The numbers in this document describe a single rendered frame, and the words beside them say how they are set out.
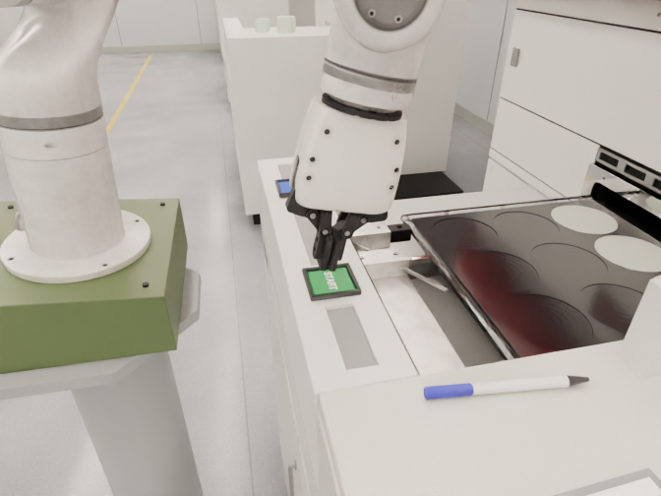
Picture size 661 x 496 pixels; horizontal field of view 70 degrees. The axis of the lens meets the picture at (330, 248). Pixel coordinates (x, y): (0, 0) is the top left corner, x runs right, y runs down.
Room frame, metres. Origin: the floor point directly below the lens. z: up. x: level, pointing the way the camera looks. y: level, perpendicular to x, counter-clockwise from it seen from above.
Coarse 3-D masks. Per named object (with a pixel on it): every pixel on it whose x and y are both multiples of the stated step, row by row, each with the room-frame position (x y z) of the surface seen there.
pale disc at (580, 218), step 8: (560, 208) 0.73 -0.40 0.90; (568, 208) 0.73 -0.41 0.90; (576, 208) 0.73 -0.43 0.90; (584, 208) 0.73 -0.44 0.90; (552, 216) 0.71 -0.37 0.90; (560, 216) 0.71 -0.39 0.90; (568, 216) 0.71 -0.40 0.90; (576, 216) 0.71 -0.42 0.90; (584, 216) 0.71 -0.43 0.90; (592, 216) 0.71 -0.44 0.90; (600, 216) 0.71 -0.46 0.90; (608, 216) 0.71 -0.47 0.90; (568, 224) 0.67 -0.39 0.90; (576, 224) 0.67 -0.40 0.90; (584, 224) 0.67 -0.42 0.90; (592, 224) 0.67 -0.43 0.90; (600, 224) 0.67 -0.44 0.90; (608, 224) 0.67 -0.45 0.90; (616, 224) 0.67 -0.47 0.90; (592, 232) 0.65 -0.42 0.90; (600, 232) 0.65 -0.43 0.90; (608, 232) 0.65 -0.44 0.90
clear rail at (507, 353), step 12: (420, 240) 0.62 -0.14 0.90; (432, 252) 0.59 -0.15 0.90; (444, 264) 0.55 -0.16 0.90; (444, 276) 0.53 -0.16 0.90; (456, 288) 0.50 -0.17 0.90; (468, 300) 0.47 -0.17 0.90; (468, 312) 0.46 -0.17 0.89; (480, 312) 0.45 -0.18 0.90; (480, 324) 0.43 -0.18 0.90; (492, 336) 0.41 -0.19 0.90; (504, 348) 0.39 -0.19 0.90
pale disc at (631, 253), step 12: (600, 240) 0.62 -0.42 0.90; (612, 240) 0.62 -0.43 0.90; (624, 240) 0.62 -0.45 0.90; (636, 240) 0.62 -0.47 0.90; (600, 252) 0.59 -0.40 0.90; (612, 252) 0.59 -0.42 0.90; (624, 252) 0.59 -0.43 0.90; (636, 252) 0.59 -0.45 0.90; (648, 252) 0.59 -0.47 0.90; (660, 252) 0.59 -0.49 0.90; (624, 264) 0.56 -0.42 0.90; (636, 264) 0.56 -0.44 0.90; (648, 264) 0.56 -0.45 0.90; (660, 264) 0.56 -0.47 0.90
